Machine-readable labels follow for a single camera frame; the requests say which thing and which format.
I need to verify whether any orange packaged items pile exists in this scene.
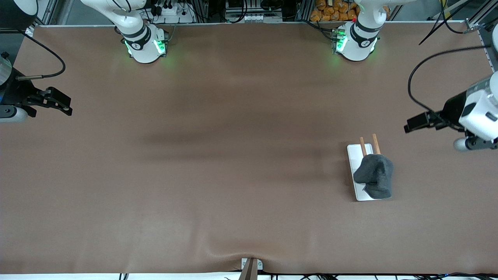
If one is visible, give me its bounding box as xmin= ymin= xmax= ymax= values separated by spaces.
xmin=310 ymin=0 xmax=391 ymax=22

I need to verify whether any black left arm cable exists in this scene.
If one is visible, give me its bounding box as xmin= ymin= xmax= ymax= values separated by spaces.
xmin=408 ymin=45 xmax=493 ymax=125

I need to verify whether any white rack with wooden bars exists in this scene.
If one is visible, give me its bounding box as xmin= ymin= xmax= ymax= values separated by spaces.
xmin=347 ymin=133 xmax=391 ymax=201

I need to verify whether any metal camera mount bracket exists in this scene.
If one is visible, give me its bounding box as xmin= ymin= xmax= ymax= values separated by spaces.
xmin=238 ymin=257 xmax=263 ymax=280

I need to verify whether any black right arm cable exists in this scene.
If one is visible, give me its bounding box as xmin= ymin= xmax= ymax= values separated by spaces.
xmin=18 ymin=29 xmax=66 ymax=81

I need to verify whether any brown table mat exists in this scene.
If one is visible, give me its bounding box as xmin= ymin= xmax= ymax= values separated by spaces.
xmin=0 ymin=21 xmax=498 ymax=275

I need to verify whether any white power strip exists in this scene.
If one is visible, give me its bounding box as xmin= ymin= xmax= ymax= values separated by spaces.
xmin=150 ymin=2 xmax=195 ymax=24

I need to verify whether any aluminium frame profile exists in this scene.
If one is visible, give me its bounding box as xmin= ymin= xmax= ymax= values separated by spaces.
xmin=465 ymin=0 xmax=498 ymax=32
xmin=31 ymin=0 xmax=59 ymax=32

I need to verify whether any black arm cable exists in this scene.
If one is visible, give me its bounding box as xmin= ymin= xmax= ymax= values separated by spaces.
xmin=18 ymin=29 xmax=66 ymax=81
xmin=408 ymin=45 xmax=493 ymax=125

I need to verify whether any grey towel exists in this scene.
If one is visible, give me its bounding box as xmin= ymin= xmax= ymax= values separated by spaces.
xmin=353 ymin=154 xmax=394 ymax=200

